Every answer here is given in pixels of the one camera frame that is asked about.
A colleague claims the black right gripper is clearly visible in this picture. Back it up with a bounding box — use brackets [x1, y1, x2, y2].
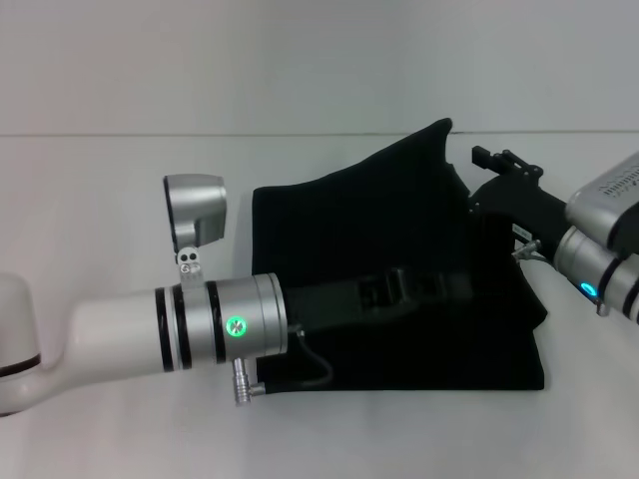
[467, 144, 571, 266]

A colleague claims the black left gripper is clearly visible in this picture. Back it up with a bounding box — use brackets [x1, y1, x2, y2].
[282, 267, 480, 334]

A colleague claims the black t-shirt with FREE print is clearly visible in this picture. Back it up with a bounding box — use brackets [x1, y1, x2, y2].
[249, 118, 550, 396]

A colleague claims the right arm plug cable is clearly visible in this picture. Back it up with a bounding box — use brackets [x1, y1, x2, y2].
[511, 239, 559, 265]

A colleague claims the arm plug cable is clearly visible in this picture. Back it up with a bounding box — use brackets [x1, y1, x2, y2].
[228, 324, 334, 409]
[511, 239, 559, 265]

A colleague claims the left arm plug cable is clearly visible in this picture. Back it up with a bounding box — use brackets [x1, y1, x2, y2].
[228, 324, 334, 409]

